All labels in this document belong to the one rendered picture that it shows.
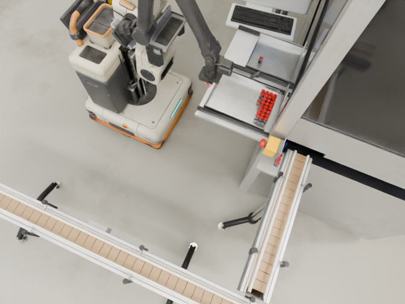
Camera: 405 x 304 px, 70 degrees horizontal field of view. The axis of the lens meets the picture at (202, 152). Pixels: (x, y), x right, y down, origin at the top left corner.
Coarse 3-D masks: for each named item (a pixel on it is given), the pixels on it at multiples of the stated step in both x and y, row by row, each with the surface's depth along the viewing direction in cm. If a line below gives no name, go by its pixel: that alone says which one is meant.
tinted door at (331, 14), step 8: (336, 0) 108; (344, 0) 88; (328, 8) 123; (336, 8) 98; (328, 16) 111; (336, 16) 90; (320, 24) 131; (328, 24) 101; (320, 32) 118; (320, 40) 106; (312, 48) 122; (312, 56) 110
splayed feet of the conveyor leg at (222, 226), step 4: (252, 212) 209; (248, 216) 208; (232, 220) 210; (236, 220) 209; (240, 220) 208; (244, 220) 207; (248, 220) 207; (256, 220) 206; (220, 224) 217; (224, 224) 211; (228, 224) 209; (232, 224) 209; (236, 224) 209; (220, 228) 216; (224, 228) 216
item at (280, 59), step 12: (264, 36) 172; (264, 48) 171; (276, 48) 172; (288, 48) 172; (300, 48) 169; (252, 60) 167; (264, 60) 168; (276, 60) 168; (288, 60) 169; (264, 72) 162; (276, 72) 165; (288, 72) 165; (288, 84) 162
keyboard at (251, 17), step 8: (240, 8) 190; (248, 8) 190; (232, 16) 188; (240, 16) 187; (248, 16) 188; (256, 16) 188; (264, 16) 188; (272, 16) 188; (280, 16) 189; (248, 24) 187; (256, 24) 187; (264, 24) 185; (272, 24) 186; (280, 24) 188; (288, 24) 188; (280, 32) 186; (288, 32) 185
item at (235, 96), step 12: (216, 84) 160; (228, 84) 160; (240, 84) 161; (252, 84) 161; (264, 84) 157; (216, 96) 157; (228, 96) 158; (240, 96) 158; (252, 96) 158; (216, 108) 154; (228, 108) 155; (240, 108) 155; (252, 108) 155; (240, 120) 149; (252, 120) 153
